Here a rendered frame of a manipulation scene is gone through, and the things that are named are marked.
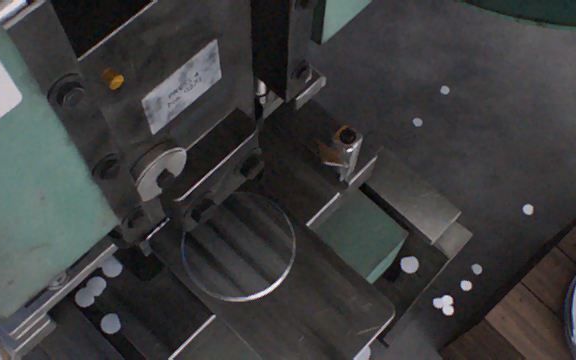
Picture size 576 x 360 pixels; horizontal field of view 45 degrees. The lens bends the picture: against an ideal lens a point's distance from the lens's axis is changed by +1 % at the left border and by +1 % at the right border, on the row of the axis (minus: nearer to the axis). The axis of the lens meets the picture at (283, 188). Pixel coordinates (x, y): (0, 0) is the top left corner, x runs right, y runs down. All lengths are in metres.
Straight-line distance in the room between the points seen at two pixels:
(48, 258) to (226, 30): 0.20
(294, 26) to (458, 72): 1.35
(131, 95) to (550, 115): 1.47
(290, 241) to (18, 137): 0.46
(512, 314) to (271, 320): 0.60
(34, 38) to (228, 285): 0.47
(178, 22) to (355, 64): 1.36
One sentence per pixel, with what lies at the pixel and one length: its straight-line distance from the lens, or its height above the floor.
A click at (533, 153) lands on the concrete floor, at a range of 1.79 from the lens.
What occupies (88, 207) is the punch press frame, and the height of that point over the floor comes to 1.11.
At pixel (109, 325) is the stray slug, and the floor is 0.71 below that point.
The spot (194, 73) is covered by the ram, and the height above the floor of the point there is 1.07.
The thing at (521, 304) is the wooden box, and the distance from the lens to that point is 1.26.
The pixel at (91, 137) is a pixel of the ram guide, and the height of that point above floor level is 1.16.
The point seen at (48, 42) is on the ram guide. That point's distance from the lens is 0.33.
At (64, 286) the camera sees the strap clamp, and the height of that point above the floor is 0.76.
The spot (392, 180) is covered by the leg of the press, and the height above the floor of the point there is 0.64.
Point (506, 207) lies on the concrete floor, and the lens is 1.71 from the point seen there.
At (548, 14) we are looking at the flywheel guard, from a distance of 0.68.
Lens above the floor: 1.51
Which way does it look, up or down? 68 degrees down
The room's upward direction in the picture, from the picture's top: 3 degrees clockwise
